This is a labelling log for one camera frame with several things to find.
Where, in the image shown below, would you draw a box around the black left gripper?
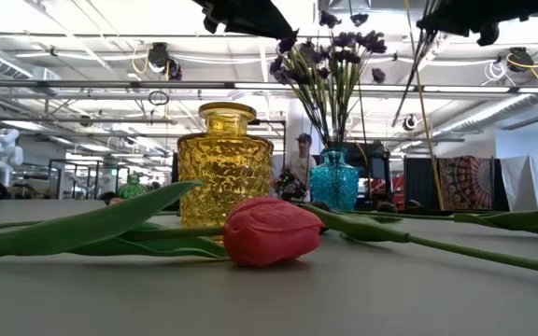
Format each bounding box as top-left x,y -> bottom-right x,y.
191,0 -> 299,41

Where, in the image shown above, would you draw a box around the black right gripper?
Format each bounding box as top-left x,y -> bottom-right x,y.
416,0 -> 538,47

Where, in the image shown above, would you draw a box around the green stem with leaves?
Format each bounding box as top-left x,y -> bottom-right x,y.
296,200 -> 538,277

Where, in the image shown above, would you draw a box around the yellow textured glass vase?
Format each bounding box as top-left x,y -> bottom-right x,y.
177,101 -> 276,230

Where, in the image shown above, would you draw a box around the blue textured glass vase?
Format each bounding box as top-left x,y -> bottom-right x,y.
309,147 -> 361,213

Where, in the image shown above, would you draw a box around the green glass vase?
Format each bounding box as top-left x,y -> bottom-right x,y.
116,173 -> 150,203

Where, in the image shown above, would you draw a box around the person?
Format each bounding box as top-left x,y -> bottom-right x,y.
276,133 -> 319,203

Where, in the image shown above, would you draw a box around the red mandala tapestry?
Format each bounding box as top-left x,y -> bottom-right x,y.
438,156 -> 495,211

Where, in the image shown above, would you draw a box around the black partition panel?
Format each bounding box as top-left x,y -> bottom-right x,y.
403,156 -> 440,210

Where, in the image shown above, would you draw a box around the black device green lights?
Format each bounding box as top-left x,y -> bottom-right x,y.
272,170 -> 308,203

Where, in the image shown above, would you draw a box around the white hanging cloth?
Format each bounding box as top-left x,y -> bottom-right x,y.
500,155 -> 538,214

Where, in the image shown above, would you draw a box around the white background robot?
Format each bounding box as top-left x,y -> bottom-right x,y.
0,128 -> 25,189

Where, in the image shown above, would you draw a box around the yellow hanging cable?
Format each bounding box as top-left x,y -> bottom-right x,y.
403,0 -> 446,211

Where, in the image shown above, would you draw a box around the black hanging cable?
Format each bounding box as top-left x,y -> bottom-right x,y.
347,0 -> 374,203

